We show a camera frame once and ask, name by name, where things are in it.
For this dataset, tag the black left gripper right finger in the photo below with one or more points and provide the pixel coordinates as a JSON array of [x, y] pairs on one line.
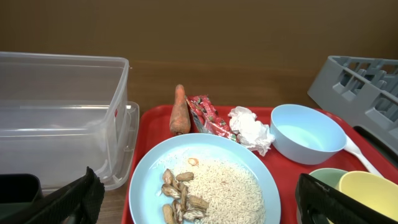
[[318, 202]]

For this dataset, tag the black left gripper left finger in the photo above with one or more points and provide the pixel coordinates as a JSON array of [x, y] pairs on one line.
[[78, 202]]

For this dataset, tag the light green bowl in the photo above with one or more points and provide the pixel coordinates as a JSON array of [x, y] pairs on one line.
[[329, 176]]

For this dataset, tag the yellow cup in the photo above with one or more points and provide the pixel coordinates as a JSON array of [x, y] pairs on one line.
[[371, 190]]

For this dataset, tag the white plastic spoon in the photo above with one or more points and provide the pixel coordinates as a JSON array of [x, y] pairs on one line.
[[353, 149]]

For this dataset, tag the light blue bowl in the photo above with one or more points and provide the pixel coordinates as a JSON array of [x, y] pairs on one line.
[[305, 135]]

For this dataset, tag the white tissue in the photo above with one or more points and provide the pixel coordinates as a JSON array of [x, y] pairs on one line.
[[251, 133]]

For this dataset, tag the light blue plate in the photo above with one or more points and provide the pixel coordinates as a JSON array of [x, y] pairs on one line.
[[144, 198]]

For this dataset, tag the orange carrot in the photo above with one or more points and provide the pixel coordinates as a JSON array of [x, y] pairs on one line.
[[179, 119]]

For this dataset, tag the red snack wrapper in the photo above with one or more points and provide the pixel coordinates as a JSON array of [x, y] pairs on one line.
[[207, 119]]

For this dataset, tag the black waste bin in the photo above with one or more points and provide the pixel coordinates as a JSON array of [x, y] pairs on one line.
[[18, 191]]

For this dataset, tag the grey dishwasher rack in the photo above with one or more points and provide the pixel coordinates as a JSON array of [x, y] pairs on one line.
[[361, 91]]

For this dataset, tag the cooked rice pile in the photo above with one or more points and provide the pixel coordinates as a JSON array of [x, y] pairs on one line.
[[220, 192]]

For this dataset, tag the clear plastic storage bin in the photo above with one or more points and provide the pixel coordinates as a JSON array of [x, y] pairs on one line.
[[62, 114]]

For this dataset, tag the peanut shells pile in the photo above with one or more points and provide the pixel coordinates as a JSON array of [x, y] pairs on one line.
[[182, 196]]

